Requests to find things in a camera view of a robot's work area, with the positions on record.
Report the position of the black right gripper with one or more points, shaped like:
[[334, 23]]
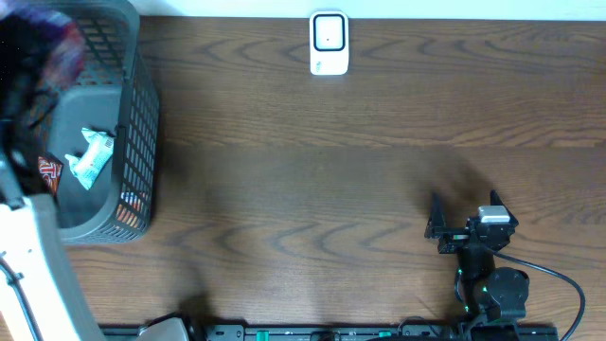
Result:
[[454, 237]]

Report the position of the red purple snack bag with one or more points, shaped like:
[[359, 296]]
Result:
[[51, 33]]

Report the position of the orange Top chocolate bar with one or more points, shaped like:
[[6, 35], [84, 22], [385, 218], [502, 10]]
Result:
[[51, 171]]

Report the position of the mint green snack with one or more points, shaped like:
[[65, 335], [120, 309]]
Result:
[[87, 168]]

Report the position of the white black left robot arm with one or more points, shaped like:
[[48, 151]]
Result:
[[41, 298]]

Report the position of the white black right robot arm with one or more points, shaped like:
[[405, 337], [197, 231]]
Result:
[[494, 297]]

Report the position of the grey plastic mesh basket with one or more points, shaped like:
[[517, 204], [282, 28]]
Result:
[[114, 94]]

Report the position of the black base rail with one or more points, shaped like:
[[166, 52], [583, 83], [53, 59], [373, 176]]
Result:
[[413, 331]]

